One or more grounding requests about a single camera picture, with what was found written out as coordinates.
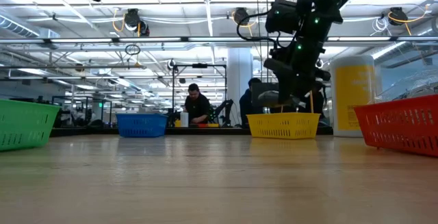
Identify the green plastic basket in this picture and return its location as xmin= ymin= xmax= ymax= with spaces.
xmin=0 ymin=99 xmax=62 ymax=152

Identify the black sponge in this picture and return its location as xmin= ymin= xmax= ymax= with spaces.
xmin=374 ymin=68 xmax=438 ymax=104

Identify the black aluminium table frame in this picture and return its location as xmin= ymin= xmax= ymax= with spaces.
xmin=49 ymin=126 xmax=335 ymax=138

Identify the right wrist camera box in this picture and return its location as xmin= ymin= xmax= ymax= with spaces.
xmin=265 ymin=0 xmax=299 ymax=36

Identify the yellow plastic basket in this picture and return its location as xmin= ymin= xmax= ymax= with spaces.
xmin=246 ymin=112 xmax=322 ymax=140

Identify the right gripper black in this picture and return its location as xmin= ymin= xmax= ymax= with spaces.
xmin=262 ymin=36 xmax=332 ymax=106

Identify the white yellow wipes canister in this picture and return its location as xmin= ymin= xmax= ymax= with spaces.
xmin=330 ymin=54 xmax=383 ymax=138

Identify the background black rig frame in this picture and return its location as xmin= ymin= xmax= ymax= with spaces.
xmin=172 ymin=62 xmax=228 ymax=115

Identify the red plastic basket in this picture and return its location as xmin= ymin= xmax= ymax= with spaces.
xmin=354 ymin=93 xmax=438 ymax=158

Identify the blue plastic basket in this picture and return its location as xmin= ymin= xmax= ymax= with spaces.
xmin=115 ymin=113 xmax=168 ymax=138

